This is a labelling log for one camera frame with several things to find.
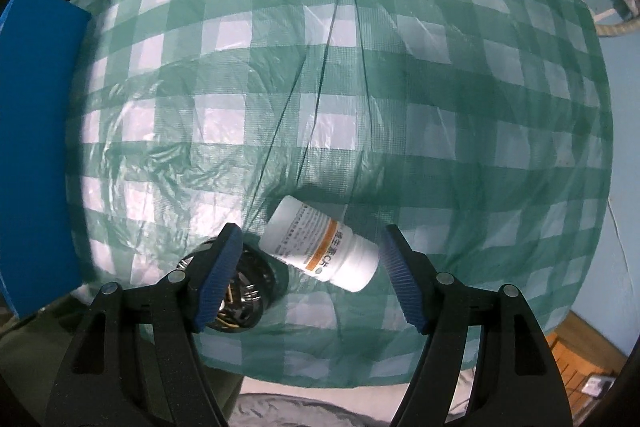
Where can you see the large-check green plastic tablecloth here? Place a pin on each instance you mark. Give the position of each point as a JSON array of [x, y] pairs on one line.
[[400, 107]]

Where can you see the wooden furniture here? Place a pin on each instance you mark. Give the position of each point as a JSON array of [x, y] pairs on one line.
[[575, 337]]

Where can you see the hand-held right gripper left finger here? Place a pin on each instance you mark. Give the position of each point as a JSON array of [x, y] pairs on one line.
[[220, 277]]

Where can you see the grey crumpled sheet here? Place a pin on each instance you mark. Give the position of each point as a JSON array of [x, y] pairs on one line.
[[310, 409]]

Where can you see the white pill bottle orange label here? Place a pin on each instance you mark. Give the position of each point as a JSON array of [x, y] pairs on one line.
[[310, 242]]

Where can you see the black round metal object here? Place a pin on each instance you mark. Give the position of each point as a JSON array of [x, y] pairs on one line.
[[250, 288]]

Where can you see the blue storage box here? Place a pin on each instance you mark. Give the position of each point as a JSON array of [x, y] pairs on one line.
[[40, 147]]

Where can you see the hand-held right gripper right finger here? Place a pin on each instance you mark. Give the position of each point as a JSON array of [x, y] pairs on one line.
[[405, 282]]

